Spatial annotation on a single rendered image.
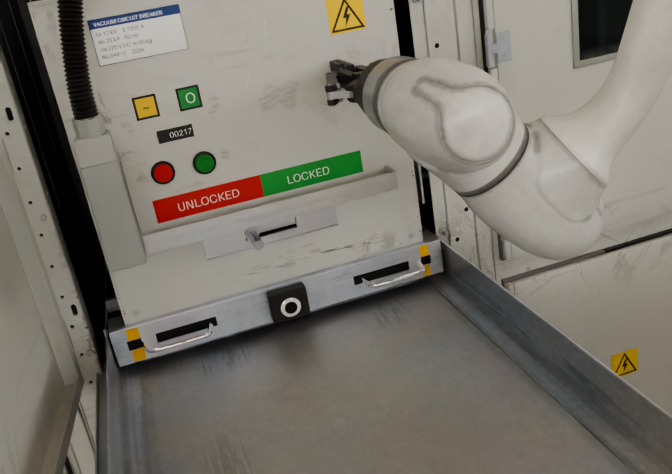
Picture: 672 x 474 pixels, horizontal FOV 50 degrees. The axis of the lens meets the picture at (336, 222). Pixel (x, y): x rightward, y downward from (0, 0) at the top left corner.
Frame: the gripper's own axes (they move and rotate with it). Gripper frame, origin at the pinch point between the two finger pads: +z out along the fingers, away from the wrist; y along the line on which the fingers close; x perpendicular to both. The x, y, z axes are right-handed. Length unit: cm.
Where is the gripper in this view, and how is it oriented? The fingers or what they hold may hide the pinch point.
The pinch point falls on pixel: (342, 73)
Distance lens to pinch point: 104.2
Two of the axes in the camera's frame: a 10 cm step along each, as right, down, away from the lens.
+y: 9.4, -2.5, 2.2
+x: -1.6, -9.2, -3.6
